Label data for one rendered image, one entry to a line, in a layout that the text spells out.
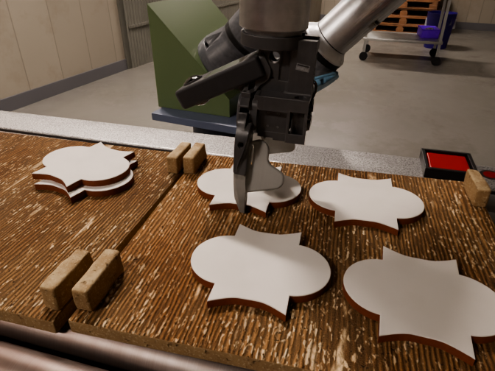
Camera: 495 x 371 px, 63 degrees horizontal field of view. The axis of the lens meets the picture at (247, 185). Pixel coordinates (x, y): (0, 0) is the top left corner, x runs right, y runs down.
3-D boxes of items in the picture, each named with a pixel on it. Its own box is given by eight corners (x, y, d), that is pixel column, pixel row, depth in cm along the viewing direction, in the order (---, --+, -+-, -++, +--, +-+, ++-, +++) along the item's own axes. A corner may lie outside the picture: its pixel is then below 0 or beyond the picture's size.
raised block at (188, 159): (196, 156, 64) (195, 140, 63) (207, 157, 64) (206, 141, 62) (183, 174, 59) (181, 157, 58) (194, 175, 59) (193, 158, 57)
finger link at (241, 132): (243, 176, 45) (253, 97, 45) (230, 174, 46) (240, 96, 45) (250, 174, 50) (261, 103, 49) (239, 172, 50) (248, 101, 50)
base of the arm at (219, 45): (218, 37, 107) (242, 9, 101) (253, 82, 108) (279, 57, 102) (186, 43, 95) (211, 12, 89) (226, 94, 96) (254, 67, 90)
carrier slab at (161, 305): (199, 162, 66) (198, 153, 65) (470, 191, 58) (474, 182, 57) (70, 332, 36) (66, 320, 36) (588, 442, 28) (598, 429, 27)
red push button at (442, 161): (424, 159, 68) (426, 152, 67) (462, 163, 66) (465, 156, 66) (428, 175, 63) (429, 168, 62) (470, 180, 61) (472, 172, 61)
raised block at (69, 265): (82, 266, 42) (76, 245, 40) (97, 269, 41) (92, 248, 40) (42, 309, 37) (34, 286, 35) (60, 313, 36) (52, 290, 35)
